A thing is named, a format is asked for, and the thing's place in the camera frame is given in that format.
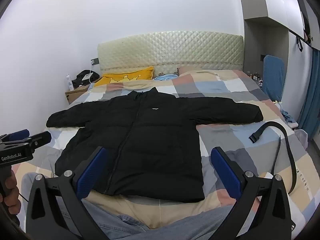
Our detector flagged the cream quilted headboard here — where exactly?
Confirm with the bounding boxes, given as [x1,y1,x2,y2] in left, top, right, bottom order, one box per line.
[97,31,244,78]

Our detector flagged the group of small bottles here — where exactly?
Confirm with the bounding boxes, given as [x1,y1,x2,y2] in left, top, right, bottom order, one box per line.
[246,71,263,81]

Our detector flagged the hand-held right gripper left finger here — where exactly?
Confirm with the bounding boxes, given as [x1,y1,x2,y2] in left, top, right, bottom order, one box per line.
[25,146,110,240]

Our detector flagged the blue curtain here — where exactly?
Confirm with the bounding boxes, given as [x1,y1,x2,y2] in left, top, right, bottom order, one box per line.
[297,47,320,136]

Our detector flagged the crumpled light blue clothes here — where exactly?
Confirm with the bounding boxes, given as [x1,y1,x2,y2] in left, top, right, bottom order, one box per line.
[279,102,298,124]

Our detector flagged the white bin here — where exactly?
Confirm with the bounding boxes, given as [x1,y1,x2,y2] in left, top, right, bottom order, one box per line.
[294,129,310,152]

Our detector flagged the light blue cloth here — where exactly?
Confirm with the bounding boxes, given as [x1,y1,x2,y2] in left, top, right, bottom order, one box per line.
[153,73,179,81]

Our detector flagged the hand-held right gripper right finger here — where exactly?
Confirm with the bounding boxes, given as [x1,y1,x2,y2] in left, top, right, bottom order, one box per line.
[211,147,297,240]

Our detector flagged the checked patchwork quilt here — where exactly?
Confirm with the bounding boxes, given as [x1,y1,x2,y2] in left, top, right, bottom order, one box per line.
[24,69,318,233]

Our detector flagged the person's left hand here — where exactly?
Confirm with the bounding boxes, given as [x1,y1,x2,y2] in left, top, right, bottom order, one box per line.
[0,173,22,215]

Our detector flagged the blue towel on chair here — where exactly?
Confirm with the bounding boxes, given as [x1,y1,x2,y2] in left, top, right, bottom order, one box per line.
[261,54,286,103]

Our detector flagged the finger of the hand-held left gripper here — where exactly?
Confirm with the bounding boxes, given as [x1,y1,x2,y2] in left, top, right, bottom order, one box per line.
[28,131,52,153]
[0,129,30,144]

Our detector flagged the wooden nightstand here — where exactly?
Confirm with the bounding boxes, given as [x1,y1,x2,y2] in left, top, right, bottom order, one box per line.
[65,82,93,105]

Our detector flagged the person's blue jeans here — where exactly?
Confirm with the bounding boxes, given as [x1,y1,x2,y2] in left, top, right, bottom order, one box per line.
[21,172,235,240]

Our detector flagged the grey wardrobe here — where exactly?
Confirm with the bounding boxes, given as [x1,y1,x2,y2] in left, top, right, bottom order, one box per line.
[243,0,320,85]

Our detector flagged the black belt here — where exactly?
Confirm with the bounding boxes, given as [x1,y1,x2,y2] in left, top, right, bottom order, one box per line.
[248,121,298,194]

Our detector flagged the yellow pillow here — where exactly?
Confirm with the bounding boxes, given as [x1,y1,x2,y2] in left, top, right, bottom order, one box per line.
[94,66,154,87]

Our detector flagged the black puffer jacket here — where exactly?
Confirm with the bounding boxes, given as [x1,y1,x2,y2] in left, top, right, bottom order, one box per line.
[46,87,264,203]

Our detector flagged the black bag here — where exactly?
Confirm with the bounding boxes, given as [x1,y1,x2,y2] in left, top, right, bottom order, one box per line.
[72,70,101,88]

